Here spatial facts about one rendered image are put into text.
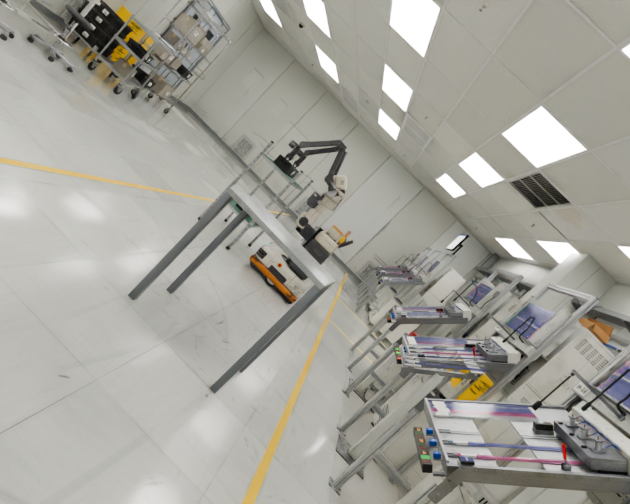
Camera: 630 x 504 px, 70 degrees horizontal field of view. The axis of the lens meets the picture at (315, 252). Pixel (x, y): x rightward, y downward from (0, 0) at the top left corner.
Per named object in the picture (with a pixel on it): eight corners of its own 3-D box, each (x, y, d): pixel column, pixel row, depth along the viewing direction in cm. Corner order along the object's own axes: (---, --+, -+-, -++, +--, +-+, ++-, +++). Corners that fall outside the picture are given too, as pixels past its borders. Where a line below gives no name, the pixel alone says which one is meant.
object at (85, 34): (57, 27, 677) (89, -11, 669) (75, 39, 723) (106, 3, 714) (87, 57, 678) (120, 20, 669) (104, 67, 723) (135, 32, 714)
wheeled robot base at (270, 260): (299, 295, 535) (314, 280, 532) (291, 305, 471) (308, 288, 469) (260, 255, 536) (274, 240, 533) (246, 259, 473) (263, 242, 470)
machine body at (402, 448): (368, 457, 324) (431, 400, 317) (368, 417, 394) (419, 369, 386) (432, 523, 321) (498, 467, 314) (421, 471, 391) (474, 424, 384)
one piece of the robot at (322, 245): (302, 283, 529) (353, 233, 519) (296, 290, 475) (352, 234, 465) (282, 263, 529) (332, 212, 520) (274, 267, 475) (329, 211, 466)
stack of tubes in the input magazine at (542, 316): (527, 339, 311) (556, 312, 308) (504, 324, 362) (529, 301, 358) (540, 352, 311) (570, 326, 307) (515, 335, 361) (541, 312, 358)
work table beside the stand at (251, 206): (169, 288, 284) (256, 198, 274) (243, 371, 275) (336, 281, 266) (127, 294, 239) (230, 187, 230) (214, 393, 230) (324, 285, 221)
